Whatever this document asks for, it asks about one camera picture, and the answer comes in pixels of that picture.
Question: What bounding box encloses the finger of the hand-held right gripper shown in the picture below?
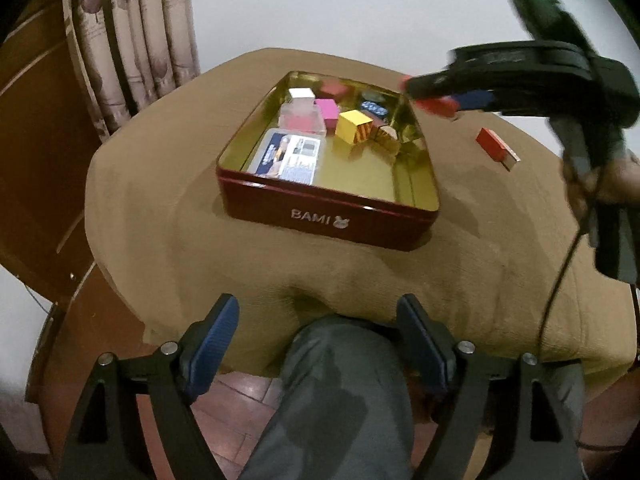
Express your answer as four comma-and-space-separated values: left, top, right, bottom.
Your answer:
404, 71, 493, 99
451, 90, 497, 112

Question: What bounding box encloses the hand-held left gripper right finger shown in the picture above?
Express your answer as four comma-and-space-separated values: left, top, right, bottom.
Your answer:
397, 294, 586, 480

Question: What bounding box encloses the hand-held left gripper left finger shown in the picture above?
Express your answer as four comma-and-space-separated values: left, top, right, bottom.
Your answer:
57, 294, 240, 480

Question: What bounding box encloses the red tape measure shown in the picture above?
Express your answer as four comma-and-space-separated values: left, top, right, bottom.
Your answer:
414, 97, 460, 120

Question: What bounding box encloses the red rectangular block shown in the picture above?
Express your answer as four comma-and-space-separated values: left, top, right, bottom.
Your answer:
475, 127, 510, 164

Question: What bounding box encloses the shiny gold block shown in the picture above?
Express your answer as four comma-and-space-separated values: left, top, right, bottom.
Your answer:
374, 124, 402, 154

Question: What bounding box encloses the yellow striped cube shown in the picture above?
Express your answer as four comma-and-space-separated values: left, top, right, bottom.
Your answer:
334, 109, 374, 147

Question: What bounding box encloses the pink block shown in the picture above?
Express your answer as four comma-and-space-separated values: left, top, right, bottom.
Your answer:
314, 98, 342, 132

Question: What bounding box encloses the clear case with pink pad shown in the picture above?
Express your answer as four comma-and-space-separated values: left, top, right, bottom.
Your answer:
279, 99, 329, 137

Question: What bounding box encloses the clear labelled plastic box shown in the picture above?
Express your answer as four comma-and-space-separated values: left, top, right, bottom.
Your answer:
249, 129, 327, 184

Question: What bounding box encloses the dark red tin box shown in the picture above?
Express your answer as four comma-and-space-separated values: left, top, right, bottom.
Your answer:
215, 70, 441, 253

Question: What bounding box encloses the person's right hand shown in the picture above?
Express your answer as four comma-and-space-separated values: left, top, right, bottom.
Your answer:
561, 152, 640, 217

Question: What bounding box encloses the brown tablecloth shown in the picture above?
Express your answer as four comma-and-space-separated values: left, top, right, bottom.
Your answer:
82, 47, 635, 377

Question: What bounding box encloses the person's grey trouser leg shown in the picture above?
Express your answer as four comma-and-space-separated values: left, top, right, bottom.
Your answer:
244, 314, 417, 480

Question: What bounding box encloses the brown wooden door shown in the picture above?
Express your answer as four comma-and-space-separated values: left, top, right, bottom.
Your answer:
0, 0, 103, 303

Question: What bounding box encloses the patterned beige curtain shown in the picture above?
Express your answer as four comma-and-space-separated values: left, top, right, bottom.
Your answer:
62, 0, 202, 143

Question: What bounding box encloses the black cable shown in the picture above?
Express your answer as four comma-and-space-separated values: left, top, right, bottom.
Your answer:
537, 217, 589, 362

